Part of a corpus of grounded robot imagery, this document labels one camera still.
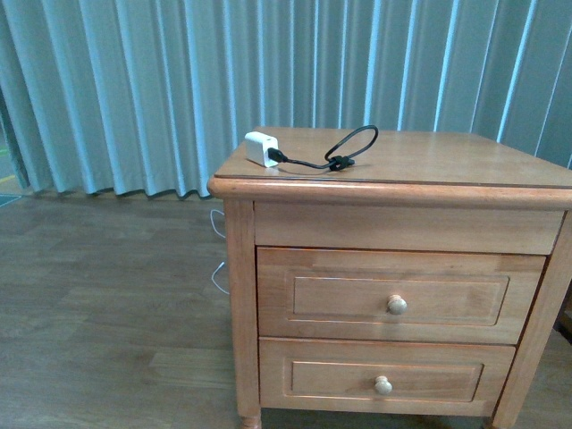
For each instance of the white charger block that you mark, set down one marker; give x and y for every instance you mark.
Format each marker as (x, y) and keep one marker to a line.
(257, 146)

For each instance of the wooden drawer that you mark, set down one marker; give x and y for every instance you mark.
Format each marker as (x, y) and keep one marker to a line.
(382, 377)
(395, 296)

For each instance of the wooden nightstand cabinet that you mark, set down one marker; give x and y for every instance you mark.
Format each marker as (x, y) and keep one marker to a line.
(410, 192)

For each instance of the pale green curtain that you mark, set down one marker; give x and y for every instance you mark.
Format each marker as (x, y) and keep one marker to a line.
(154, 95)

